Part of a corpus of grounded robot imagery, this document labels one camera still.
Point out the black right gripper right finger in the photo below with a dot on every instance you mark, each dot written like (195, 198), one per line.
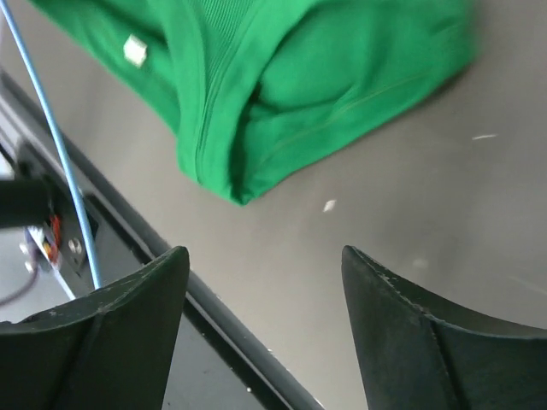
(418, 350)

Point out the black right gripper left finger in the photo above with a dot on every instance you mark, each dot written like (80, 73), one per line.
(111, 349)

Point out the light blue wire hanger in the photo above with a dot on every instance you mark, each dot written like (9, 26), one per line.
(74, 189)

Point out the green tank top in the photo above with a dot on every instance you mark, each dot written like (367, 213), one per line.
(256, 90)

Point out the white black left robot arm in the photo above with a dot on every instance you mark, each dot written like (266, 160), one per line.
(24, 202)

